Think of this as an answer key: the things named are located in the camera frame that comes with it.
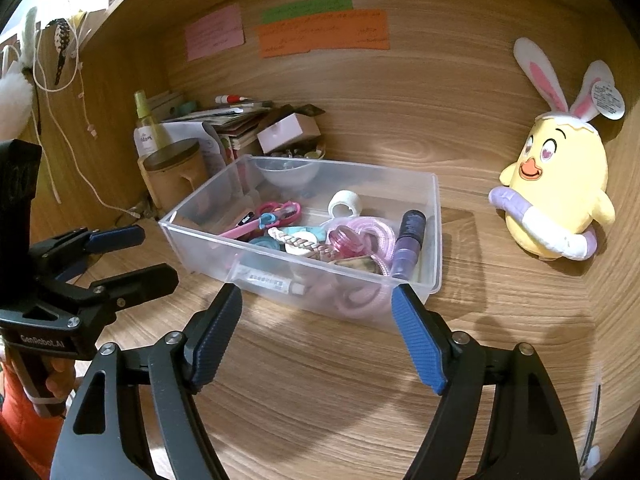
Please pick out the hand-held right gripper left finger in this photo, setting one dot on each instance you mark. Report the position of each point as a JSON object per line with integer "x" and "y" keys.
{"x": 220, "y": 335}

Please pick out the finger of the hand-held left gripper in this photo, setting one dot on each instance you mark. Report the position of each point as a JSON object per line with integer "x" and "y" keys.
{"x": 145, "y": 280}
{"x": 115, "y": 237}

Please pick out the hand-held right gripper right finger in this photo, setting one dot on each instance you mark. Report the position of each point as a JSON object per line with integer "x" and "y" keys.
{"x": 415, "y": 335}

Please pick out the clear tube with white cap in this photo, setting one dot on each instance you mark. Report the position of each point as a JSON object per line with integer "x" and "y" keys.
{"x": 265, "y": 280}

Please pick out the purple and black tube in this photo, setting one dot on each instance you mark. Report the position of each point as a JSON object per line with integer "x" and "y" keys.
{"x": 407, "y": 245}

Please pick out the clear plastic storage box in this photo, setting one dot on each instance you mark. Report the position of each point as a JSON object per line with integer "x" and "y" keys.
{"x": 320, "y": 185}

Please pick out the person's left forearm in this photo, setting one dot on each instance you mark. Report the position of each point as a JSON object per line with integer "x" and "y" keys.
{"x": 25, "y": 430}

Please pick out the person's left hand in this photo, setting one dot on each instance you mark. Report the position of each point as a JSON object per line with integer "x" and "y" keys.
{"x": 60, "y": 375}

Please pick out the tan jar with dark lid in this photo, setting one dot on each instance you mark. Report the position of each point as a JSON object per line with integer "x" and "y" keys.
{"x": 175, "y": 175}

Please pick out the clear pink claw clip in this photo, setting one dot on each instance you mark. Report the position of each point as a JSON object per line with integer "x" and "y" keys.
{"x": 344, "y": 239}

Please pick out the braided hair clip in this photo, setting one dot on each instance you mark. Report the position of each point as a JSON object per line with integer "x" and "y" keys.
{"x": 300, "y": 241}

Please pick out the yellow-green spray bottle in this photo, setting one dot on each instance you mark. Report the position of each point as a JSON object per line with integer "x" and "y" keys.
{"x": 145, "y": 115}

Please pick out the white pouch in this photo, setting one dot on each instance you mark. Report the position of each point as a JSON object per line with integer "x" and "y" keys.
{"x": 212, "y": 147}

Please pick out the small teal container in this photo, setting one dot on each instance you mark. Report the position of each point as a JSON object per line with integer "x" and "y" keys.
{"x": 187, "y": 108}

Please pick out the white tape roll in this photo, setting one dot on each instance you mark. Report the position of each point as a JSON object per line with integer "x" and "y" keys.
{"x": 345, "y": 202}

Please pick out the stack of books and papers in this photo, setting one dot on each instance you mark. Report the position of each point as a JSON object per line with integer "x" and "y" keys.
{"x": 235, "y": 122}

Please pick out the white fluffy item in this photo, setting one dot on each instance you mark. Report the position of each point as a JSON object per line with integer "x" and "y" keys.
{"x": 12, "y": 95}

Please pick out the clear plastic bowl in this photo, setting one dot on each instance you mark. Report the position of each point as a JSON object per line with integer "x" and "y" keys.
{"x": 287, "y": 172}

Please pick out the red and white marker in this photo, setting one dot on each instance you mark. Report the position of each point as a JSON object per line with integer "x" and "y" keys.
{"x": 232, "y": 98}

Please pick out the white small box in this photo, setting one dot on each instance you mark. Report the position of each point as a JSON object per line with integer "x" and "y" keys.
{"x": 287, "y": 132}

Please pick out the dark hanging hair clip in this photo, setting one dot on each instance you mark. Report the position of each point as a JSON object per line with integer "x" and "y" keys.
{"x": 61, "y": 42}

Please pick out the small white item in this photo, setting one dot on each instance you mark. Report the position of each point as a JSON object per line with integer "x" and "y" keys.
{"x": 593, "y": 456}

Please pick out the yellow chick plush toy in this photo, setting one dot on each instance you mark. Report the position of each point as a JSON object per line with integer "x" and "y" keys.
{"x": 565, "y": 175}

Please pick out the pink sticky note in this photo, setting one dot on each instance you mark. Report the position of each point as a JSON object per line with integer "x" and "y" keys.
{"x": 215, "y": 32}

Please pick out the orange sticky note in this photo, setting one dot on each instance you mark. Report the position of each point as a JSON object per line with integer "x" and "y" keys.
{"x": 325, "y": 34}

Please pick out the green sticky note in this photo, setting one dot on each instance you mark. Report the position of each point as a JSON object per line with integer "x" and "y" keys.
{"x": 305, "y": 9}

